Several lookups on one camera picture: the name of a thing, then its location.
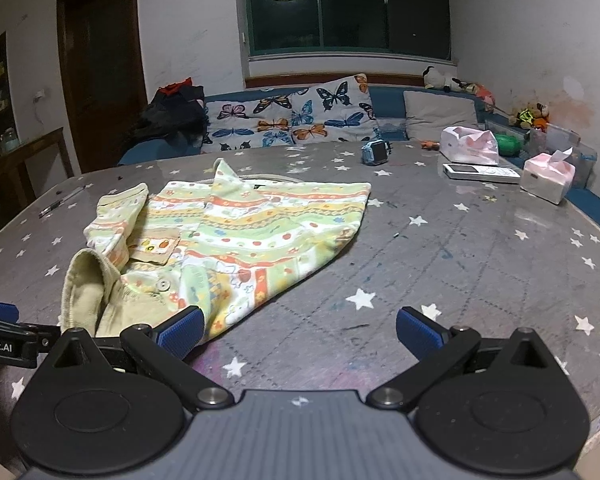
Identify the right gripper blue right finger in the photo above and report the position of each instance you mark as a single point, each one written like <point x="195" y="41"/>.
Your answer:
<point x="442" y="353"/>

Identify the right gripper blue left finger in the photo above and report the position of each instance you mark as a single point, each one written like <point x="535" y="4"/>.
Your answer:
<point x="160" y="351"/>

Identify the colourful patterned child shirt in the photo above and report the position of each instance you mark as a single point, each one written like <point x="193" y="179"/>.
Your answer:
<point x="226" y="245"/>

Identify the dark clothes pile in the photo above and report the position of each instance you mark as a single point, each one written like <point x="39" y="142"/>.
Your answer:
<point x="176" y="115"/>

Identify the black pen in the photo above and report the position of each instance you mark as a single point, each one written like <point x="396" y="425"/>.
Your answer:
<point x="57" y="203"/>

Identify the dark wooden side table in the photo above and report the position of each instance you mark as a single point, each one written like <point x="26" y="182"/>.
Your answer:
<point x="16" y="190"/>

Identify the white remote control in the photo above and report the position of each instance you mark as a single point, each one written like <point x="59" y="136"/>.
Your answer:
<point x="488" y="174"/>

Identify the small orange toy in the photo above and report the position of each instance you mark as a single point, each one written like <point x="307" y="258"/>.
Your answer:
<point x="430" y="145"/>

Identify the pink tissue box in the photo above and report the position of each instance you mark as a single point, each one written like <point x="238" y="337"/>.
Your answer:
<point x="548" y="176"/>

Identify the blue kids smartwatch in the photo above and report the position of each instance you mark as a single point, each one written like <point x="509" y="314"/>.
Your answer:
<point x="376" y="152"/>

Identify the green round toy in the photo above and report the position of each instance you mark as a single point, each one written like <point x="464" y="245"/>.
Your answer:
<point x="508" y="145"/>

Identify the grey plain pillow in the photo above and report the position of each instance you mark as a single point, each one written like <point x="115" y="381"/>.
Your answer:
<point x="428" y="114"/>

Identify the clear plastic storage box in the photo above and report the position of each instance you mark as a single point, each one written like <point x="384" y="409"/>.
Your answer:
<point x="555" y="138"/>

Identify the yellow orange plush toy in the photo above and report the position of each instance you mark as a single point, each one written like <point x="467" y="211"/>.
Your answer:
<point x="533" y="116"/>

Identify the blue sofa bench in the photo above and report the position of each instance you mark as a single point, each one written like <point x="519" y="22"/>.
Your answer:
<point x="390" y="110"/>

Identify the butterfly print pillow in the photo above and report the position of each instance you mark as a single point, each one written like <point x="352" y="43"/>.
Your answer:
<point x="338" y="111"/>

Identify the black white plush toy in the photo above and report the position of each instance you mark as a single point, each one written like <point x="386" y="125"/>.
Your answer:
<point x="433" y="79"/>

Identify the dark wooden door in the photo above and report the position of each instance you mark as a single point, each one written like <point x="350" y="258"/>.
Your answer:
<point x="102" y="77"/>

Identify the dark window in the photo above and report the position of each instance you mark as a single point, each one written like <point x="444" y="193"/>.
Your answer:
<point x="418" y="28"/>

